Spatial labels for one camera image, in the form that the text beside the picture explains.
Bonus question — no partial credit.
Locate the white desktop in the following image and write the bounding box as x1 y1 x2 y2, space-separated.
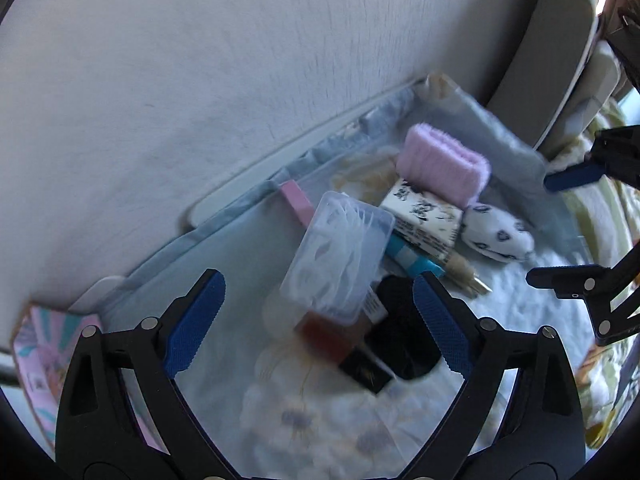
75 75 431 311

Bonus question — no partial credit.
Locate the clear plastic floss pick box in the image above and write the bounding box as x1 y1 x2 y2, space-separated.
279 191 396 325

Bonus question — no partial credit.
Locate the beige wooden stick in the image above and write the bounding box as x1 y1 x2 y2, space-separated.
442 252 493 295

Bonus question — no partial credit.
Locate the pink slim box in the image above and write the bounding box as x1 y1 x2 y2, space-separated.
279 181 317 227

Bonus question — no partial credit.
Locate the beige cushion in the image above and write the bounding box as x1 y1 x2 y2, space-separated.
532 40 623 161
485 0 601 151

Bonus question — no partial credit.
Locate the green floral bedding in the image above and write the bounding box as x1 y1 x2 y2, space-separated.
545 100 640 451

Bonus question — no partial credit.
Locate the pink fuzzy towel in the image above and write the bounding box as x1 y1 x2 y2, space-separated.
396 123 491 208

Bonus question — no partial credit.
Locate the cardboard box with pink lining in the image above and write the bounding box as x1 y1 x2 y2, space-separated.
11 302 166 453

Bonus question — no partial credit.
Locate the blue and white tube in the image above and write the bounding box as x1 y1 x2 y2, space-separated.
384 234 446 277

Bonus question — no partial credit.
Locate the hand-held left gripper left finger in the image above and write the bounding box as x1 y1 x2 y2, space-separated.
55 269 236 480

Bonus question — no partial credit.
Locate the white patterned small box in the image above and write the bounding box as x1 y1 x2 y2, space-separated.
378 178 463 263

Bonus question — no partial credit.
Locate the black cloth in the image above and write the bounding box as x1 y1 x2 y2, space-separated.
370 275 443 381

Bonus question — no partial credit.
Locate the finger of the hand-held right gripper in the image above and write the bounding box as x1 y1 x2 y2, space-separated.
526 264 640 346
544 126 640 192

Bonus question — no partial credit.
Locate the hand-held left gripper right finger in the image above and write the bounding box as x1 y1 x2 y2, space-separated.
405 270 586 480

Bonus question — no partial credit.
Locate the black small box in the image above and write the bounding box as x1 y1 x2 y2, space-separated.
337 345 396 393

